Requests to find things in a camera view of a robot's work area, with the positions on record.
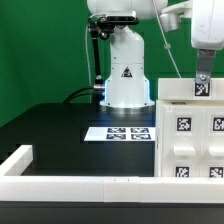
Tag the white table border fence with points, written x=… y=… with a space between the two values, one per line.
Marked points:
x=15 y=186

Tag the white cabinet body box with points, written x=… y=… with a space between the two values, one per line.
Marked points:
x=163 y=106

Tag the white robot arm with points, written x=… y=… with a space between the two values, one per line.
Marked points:
x=127 y=87

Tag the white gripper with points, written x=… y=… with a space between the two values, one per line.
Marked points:
x=207 y=35

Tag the white marker sheet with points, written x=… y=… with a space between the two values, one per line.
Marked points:
x=120 y=134

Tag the grey depth camera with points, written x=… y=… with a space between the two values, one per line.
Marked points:
x=122 y=17

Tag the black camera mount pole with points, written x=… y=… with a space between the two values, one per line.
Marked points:
x=97 y=50

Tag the white cabinet top block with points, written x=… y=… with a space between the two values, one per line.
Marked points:
x=188 y=89

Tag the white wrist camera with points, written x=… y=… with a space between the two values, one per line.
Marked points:
x=171 y=16

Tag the white cabinet door panel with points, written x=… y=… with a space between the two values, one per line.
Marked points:
x=213 y=142
x=182 y=142

